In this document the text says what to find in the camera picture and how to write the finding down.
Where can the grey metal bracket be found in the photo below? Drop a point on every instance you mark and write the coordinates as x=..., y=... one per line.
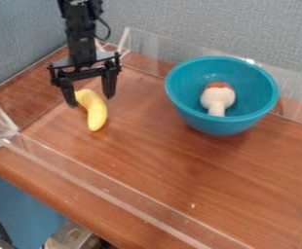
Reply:
x=71, y=236

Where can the yellow toy banana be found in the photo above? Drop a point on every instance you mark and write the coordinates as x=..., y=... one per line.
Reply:
x=95, y=106

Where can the blue plastic bowl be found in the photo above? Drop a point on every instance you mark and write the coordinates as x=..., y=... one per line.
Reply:
x=254, y=86

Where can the white toy mushroom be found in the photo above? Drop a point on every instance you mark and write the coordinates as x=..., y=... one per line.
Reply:
x=216, y=98

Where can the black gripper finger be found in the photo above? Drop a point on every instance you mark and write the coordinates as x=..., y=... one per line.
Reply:
x=65, y=85
x=110, y=81

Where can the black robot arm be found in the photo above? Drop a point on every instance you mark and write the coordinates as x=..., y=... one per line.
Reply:
x=83, y=9

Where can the clear acrylic barrier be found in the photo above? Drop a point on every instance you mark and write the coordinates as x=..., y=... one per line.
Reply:
x=147, y=182

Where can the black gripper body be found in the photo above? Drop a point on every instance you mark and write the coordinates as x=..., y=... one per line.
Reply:
x=86, y=62

